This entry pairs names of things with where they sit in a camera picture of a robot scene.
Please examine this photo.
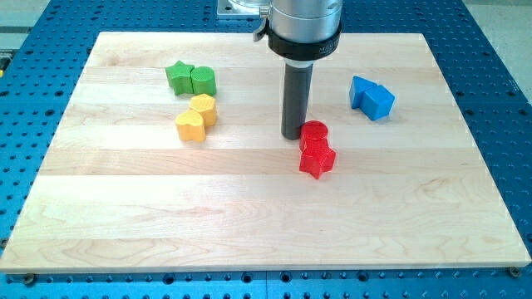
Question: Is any red cylinder block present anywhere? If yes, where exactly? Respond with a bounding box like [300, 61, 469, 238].
[299, 120, 328, 152]

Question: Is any blue cube block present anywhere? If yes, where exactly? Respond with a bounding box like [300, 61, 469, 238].
[360, 86, 395, 120]

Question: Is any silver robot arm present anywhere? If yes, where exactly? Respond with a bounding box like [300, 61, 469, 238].
[253, 0, 343, 68]

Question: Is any yellow hexagon block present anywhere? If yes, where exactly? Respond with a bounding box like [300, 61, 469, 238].
[190, 94, 217, 126]

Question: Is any green star block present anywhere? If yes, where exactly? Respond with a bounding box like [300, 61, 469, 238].
[165, 61, 195, 96]

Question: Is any red star block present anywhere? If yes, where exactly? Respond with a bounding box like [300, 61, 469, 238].
[299, 140, 336, 179]

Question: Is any green cylinder block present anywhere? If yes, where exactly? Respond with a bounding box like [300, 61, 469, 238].
[190, 66, 217, 96]

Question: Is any blue triangle block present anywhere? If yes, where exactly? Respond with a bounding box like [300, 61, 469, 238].
[349, 76, 377, 109]

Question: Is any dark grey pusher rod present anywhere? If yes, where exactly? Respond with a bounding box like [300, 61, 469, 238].
[281, 59, 313, 140]

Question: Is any light wooden board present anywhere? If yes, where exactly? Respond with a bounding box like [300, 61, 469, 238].
[1, 32, 530, 273]

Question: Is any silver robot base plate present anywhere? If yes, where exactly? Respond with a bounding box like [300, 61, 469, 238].
[216, 0, 269, 18]

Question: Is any yellow heart block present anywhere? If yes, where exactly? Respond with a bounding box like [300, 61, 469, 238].
[175, 110, 206, 142]

